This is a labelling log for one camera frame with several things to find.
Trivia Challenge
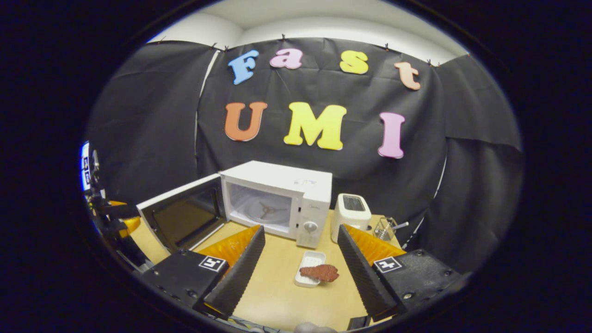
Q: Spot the white rectangular tray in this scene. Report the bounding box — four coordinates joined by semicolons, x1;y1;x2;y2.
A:
295;251;327;288

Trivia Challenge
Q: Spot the white toaster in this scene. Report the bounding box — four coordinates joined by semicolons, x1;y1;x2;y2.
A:
330;193;372;244

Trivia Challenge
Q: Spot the metal wire basket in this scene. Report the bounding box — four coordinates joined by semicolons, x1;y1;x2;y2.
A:
374;216;398;242

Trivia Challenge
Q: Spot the black backdrop cloth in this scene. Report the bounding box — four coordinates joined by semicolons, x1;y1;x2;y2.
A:
83;37;525;273

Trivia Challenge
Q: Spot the brown meat piece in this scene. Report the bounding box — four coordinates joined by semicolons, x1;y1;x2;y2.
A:
299;264;340;283

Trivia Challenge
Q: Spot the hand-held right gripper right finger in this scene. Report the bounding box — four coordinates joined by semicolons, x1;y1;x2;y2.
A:
337;224;464;323

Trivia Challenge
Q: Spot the glass turntable plate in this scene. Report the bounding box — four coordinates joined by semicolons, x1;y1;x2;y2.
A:
244;199;293;227

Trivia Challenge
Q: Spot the white microwave oven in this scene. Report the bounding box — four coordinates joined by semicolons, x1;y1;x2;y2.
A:
136;160;333;254

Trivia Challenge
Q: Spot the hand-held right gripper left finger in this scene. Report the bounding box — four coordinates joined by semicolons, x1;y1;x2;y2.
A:
140;225;266;320

